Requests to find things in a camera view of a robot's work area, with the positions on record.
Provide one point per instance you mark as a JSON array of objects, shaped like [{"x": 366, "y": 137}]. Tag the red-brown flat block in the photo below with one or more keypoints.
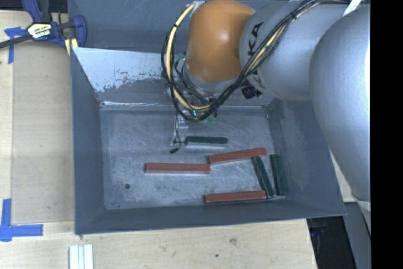
[
  {"x": 236, "y": 156},
  {"x": 176, "y": 168},
  {"x": 234, "y": 197}
]

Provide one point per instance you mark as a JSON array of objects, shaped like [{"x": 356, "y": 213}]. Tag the dark green flat block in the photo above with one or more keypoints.
[
  {"x": 279, "y": 174},
  {"x": 207, "y": 140},
  {"x": 263, "y": 178}
]

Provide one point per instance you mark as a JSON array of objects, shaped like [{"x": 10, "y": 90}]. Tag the black cylinder on white bracket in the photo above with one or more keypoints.
[{"x": 250, "y": 92}]

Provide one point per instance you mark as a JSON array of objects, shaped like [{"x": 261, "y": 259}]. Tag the pale wood flat board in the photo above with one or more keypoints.
[{"x": 42, "y": 135}]

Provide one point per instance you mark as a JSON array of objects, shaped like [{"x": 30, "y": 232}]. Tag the grey metal bin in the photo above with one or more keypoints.
[{"x": 132, "y": 138}]

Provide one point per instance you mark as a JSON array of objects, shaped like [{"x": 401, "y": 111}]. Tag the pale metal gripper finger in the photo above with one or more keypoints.
[
  {"x": 175, "y": 134},
  {"x": 183, "y": 123}
]

